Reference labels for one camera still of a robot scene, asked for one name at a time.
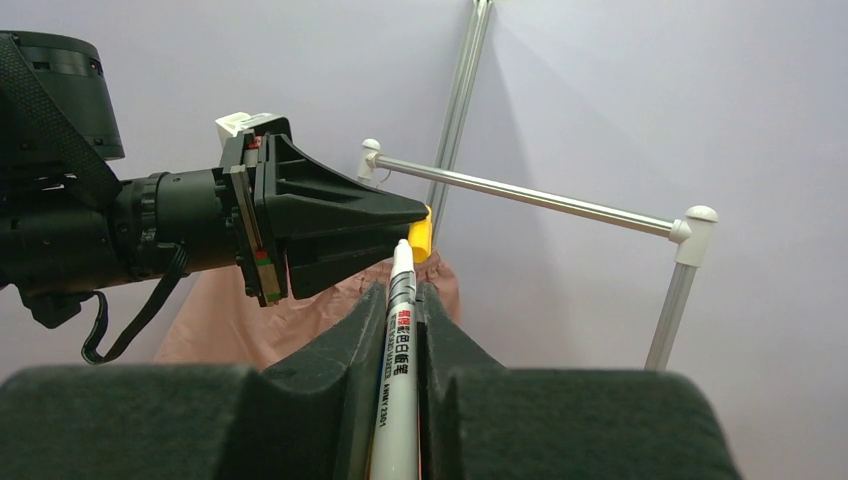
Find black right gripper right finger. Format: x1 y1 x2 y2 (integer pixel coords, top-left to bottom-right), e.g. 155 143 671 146
416 283 741 479

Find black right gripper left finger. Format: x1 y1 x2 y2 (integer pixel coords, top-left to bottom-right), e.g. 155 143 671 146
1 284 387 479

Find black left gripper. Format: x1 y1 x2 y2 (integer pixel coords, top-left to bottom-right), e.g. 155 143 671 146
215 117 428 307

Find yellow marker cap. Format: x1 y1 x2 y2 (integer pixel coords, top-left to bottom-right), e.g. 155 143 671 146
407 205 433 264

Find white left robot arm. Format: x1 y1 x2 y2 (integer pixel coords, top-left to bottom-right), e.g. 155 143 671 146
1 31 428 365

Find pink cloth shorts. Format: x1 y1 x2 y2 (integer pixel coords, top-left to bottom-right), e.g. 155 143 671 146
152 250 462 370

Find metal stand pole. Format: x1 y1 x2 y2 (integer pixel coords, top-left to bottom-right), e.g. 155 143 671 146
644 263 698 371

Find horizontal metal clothes rail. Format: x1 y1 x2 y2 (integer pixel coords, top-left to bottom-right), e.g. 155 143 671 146
358 139 719 268

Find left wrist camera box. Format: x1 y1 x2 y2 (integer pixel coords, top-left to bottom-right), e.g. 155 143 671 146
215 112 279 147

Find aluminium frame post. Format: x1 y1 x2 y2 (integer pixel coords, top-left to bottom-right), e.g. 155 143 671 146
423 0 497 250

